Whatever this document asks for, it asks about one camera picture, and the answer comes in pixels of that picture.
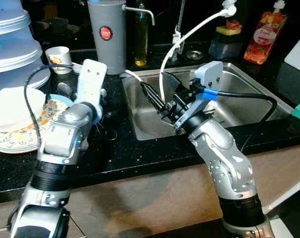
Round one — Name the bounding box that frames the small clear plastic container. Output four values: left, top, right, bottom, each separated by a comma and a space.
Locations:
0, 0, 32, 36

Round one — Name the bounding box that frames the dark sponge caddy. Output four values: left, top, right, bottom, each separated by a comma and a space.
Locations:
208, 31, 244, 60

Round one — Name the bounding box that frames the blue tape wrap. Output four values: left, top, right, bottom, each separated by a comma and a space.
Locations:
202, 88, 219, 101

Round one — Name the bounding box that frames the floral plate with blue rim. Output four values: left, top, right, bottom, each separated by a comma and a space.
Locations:
0, 94, 75, 154

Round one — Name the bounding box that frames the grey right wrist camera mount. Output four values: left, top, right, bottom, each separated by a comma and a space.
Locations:
179, 61, 225, 132

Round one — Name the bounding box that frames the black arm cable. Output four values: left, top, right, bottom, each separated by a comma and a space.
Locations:
23, 63, 87, 144
202, 89, 279, 152

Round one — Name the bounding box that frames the red scrubber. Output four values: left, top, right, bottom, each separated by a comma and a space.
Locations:
224, 19, 242, 30

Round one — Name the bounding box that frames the chrome curved spout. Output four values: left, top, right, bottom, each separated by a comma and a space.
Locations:
124, 4, 156, 25

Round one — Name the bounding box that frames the round metal countertop cap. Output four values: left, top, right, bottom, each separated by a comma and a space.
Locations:
186, 50, 205, 61

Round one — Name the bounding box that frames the metal spoon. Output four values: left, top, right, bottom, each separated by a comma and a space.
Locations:
56, 82, 74, 100

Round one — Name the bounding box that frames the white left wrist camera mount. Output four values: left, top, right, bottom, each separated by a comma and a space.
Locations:
76, 59, 108, 107

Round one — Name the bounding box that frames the orange dish soap bottle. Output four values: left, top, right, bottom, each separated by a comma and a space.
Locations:
243, 0, 289, 65

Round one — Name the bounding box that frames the grey cylinder with red label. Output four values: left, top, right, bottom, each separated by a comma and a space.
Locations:
87, 0, 127, 75

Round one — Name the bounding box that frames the white board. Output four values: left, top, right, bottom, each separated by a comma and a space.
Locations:
284, 32, 300, 75

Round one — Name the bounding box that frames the chrome kitchen faucet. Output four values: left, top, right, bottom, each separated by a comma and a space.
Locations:
172, 0, 188, 55

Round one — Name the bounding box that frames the white bowl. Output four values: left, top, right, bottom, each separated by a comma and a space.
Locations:
0, 88, 47, 132

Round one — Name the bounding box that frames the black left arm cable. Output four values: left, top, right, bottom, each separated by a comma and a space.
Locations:
23, 63, 87, 144

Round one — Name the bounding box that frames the black pan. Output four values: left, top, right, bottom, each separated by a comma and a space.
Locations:
34, 17, 71, 35

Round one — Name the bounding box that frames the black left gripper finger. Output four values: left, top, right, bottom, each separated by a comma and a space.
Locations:
101, 118, 118, 142

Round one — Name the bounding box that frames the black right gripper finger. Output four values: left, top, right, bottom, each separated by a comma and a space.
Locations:
139, 81, 168, 115
161, 72, 190, 99

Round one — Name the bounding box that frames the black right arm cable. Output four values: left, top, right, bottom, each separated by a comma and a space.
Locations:
202, 89, 279, 152

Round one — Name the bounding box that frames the white appliance door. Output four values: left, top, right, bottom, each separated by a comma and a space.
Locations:
261, 174, 300, 238

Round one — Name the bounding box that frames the yellow oil glass bottle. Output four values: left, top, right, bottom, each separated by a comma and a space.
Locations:
134, 0, 150, 67

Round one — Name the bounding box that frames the white printed cup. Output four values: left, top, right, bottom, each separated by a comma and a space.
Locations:
45, 46, 73, 75

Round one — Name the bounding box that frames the stainless steel sink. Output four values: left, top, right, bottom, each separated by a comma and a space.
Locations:
121, 62, 294, 142

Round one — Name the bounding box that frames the white faucet hose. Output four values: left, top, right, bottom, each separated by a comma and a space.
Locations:
121, 0, 238, 102

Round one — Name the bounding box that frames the yellow sponge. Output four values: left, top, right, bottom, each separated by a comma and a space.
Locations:
215, 26, 242, 36

